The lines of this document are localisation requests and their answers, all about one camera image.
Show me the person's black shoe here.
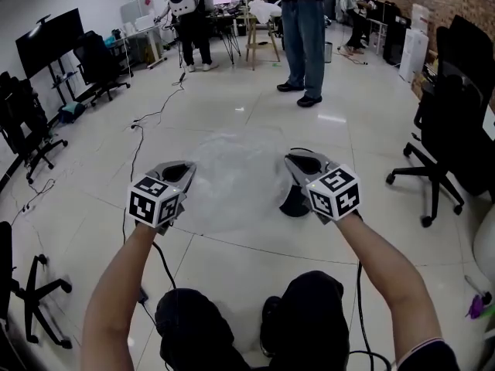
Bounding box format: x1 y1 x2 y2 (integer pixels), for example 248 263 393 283
258 294 283 358

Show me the white rounded object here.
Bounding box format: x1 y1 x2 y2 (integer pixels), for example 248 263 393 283
472 206 495 288

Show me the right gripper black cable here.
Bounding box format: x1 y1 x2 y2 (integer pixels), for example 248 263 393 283
347 260 394 371

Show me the person's left forearm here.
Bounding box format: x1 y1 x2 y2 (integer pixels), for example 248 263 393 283
79 222 171 371

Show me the black flat screen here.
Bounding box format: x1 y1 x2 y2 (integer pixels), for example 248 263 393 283
14 7 86 80

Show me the white plastic bag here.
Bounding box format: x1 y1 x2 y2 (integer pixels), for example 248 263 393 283
247 0 283 25

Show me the purple object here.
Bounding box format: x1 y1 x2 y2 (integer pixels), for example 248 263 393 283
463 274 493 321

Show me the large black office chair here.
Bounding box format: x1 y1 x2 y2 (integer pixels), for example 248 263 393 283
385 14 495 229

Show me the teal bag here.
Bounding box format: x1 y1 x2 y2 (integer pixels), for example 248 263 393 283
56 101 87 124

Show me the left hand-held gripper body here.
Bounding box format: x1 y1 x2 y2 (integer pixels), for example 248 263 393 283
126 170 189 237

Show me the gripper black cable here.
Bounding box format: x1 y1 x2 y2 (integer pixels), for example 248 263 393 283
151 240 178 290
347 260 394 371

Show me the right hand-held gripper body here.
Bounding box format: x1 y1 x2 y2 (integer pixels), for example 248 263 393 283
295 159 364 226

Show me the wooden stool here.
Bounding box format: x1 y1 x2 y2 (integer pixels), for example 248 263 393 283
244 12 282 72

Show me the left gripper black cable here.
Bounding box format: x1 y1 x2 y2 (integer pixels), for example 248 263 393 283
151 240 178 290

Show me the long black floor cable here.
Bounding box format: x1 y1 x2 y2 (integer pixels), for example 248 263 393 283
121 71 187 245

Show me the person's dark shirt sleeve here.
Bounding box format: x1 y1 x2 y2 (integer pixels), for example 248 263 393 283
396 336 462 371

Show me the person's right leg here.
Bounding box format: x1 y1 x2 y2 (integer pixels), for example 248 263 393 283
266 270 351 371

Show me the clear plastic trash bag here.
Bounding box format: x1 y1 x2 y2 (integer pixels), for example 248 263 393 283
184 126 292 236

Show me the white desk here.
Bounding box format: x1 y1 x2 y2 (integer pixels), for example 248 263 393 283
111 23 168 70

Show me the black screen stand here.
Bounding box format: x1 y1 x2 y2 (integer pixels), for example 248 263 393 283
46 56 84 107

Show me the white tall box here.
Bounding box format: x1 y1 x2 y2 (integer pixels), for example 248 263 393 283
398 2 431 83

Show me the person's left leg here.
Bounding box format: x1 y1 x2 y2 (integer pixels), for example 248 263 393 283
154 287 251 371

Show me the black wastebasket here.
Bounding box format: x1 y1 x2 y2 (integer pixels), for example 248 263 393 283
278 146 315 218

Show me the person's right forearm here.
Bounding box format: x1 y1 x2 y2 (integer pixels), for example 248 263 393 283
335 211 444 365

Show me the person's leg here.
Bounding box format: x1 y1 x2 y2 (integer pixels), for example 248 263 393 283
154 287 251 371
266 270 351 371

